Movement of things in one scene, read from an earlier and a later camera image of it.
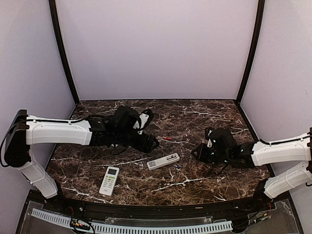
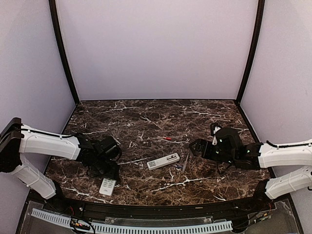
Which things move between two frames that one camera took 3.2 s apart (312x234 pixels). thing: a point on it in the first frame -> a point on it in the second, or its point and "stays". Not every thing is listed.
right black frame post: x=253 y=49 stays
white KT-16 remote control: x=163 y=161 stays
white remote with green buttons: x=109 y=180 stays
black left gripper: x=145 y=145 -> x=113 y=172
